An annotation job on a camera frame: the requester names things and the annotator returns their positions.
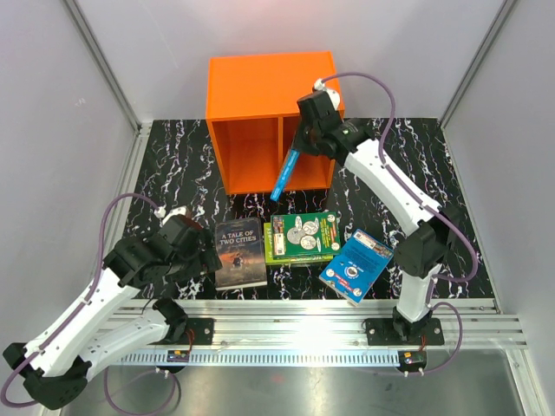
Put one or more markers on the left black connector box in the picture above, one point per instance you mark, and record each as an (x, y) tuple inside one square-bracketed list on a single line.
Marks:
[(177, 356)]

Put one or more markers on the slotted white cable duct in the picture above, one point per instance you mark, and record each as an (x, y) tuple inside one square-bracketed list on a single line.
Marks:
[(265, 358)]

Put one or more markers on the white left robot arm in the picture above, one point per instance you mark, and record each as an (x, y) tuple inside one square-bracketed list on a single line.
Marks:
[(57, 365)]

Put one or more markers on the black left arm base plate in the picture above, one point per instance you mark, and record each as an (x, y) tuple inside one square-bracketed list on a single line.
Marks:
[(198, 330)]

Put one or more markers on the A Tale of Two Cities book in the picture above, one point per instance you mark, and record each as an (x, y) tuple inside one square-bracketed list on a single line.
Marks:
[(240, 247)]

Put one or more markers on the aluminium rail frame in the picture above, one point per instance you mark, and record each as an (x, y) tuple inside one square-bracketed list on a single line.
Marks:
[(481, 370)]

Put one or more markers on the orange two-compartment shelf box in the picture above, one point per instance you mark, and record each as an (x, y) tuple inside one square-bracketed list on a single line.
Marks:
[(252, 113)]

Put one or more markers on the cyan cartoon cover book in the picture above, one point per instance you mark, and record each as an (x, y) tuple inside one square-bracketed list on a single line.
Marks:
[(284, 176)]

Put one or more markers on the black connector box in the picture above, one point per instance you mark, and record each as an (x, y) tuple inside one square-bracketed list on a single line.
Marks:
[(177, 356), (412, 361)]

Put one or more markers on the right black connector box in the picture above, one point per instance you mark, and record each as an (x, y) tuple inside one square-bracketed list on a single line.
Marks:
[(412, 361)]

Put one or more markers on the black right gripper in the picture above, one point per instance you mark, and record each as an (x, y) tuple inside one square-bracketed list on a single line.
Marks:
[(301, 142)]

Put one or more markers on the green coin cover book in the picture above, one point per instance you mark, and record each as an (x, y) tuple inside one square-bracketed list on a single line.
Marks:
[(305, 234)]

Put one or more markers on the blue book with round badges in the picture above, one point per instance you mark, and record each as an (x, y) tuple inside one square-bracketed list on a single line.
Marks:
[(355, 269)]

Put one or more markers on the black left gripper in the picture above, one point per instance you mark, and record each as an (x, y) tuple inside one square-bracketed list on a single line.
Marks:
[(205, 262)]

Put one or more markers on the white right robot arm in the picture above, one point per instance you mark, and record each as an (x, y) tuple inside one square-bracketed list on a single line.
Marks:
[(427, 239)]

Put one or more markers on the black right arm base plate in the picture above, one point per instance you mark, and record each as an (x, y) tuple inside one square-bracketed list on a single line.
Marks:
[(390, 332)]

